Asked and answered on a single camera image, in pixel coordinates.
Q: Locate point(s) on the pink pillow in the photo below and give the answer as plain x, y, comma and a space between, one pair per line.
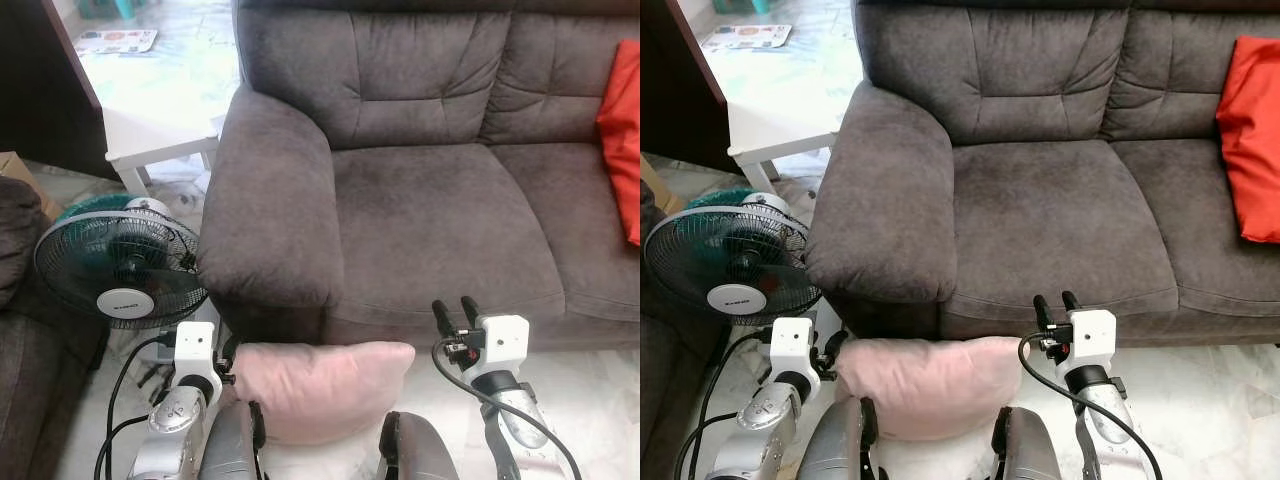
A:
320, 390
930, 385

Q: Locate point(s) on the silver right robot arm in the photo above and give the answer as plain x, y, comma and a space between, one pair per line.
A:
1105, 410
515, 420

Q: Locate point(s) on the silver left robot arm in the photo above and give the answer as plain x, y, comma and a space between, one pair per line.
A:
175, 415
765, 410

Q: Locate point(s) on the dark grey fabric sofa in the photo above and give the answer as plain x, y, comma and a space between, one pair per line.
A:
430, 220
1050, 215

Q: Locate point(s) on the red pillow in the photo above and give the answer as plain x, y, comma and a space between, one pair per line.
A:
1255, 140
624, 140

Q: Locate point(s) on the grey right robot leg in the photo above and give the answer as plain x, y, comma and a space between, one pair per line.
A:
415, 450
1025, 450

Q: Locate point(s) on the black electric fan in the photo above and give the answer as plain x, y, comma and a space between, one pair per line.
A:
120, 262
730, 258

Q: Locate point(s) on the dark grey fabric armchair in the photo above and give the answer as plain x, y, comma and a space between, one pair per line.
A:
30, 370
660, 390

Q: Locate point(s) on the brown cardboard box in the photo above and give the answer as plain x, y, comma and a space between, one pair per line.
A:
655, 185
22, 175

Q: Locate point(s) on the white side table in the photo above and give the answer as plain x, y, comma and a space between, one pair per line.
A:
775, 130
150, 135

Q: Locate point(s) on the dark wooden cabinet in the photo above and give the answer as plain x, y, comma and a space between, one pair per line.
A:
40, 90
675, 90

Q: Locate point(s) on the teal plastic stool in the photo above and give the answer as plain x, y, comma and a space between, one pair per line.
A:
125, 8
740, 5

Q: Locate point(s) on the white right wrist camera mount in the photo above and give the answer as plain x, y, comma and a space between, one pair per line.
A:
505, 340
1092, 335

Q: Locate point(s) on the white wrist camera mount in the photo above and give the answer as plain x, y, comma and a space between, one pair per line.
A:
194, 345
790, 342
1092, 335
505, 340

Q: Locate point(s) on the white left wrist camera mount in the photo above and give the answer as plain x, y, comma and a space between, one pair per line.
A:
790, 342
194, 345

